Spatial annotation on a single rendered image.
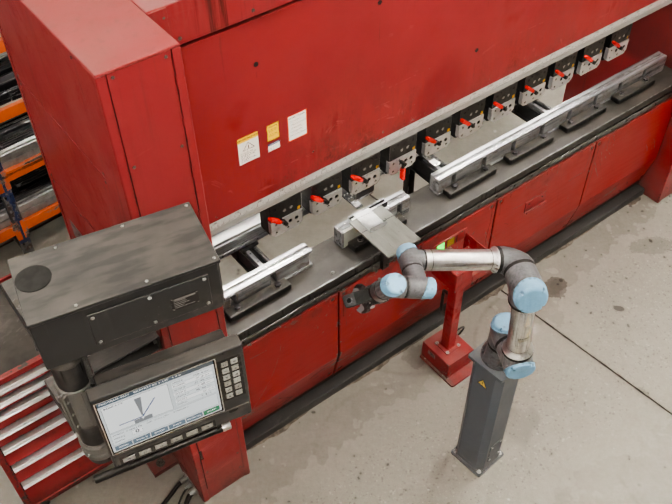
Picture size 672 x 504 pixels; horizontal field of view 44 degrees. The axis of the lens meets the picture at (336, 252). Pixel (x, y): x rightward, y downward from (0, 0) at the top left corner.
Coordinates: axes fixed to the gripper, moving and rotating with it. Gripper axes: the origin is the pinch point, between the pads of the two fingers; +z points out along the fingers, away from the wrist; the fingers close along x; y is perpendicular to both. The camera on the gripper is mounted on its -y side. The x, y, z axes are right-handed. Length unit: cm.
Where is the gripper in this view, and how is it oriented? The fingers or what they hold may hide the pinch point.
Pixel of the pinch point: (354, 302)
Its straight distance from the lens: 299.6
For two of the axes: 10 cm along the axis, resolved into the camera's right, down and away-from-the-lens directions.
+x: -2.8, -9.5, 1.3
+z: -3.0, 2.1, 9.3
